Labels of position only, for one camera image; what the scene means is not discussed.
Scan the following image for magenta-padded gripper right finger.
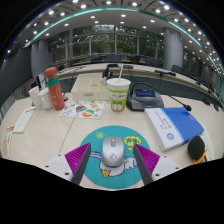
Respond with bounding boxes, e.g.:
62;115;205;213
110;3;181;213
132;143;183;186

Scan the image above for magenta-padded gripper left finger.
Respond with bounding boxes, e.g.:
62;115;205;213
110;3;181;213
44;142;92;186

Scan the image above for silver computer mouse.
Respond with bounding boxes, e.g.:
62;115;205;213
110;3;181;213
101;136;125;168

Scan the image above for round teal cartoon mouse pad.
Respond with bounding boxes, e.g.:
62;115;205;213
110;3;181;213
79;125;152;190

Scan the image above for blue and white book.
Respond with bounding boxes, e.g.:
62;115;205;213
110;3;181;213
143;106;205;152

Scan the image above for colourful sticker sheet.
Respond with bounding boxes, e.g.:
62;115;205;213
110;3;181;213
59;99;106;120

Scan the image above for black handheld microphone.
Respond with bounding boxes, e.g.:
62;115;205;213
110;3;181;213
186;135;209;164

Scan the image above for black gooseneck desk microphone unit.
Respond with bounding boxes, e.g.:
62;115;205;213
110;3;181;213
125;82;193;112

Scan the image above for white booklet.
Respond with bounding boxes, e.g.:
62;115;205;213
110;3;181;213
199;124;216;161

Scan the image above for white paper sheet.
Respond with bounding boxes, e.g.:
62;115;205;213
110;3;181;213
12;106;36;134

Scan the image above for white lidded mug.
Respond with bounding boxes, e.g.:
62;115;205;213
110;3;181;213
37;87;54;111

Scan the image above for green paper cup with straw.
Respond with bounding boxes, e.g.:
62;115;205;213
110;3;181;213
106;64;132;113

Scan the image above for red thermos bottle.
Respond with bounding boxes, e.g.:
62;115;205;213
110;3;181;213
44;66;66;112

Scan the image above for beige cardboard box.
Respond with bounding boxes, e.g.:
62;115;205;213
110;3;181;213
70;73;110;102

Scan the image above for curved beige conference desk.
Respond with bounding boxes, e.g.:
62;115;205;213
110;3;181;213
49;62;224;108

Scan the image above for dark office chairs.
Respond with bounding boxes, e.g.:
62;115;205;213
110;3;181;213
69;53;214;88

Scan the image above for ceiling lights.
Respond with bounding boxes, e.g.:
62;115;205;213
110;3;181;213
6;0;224;81

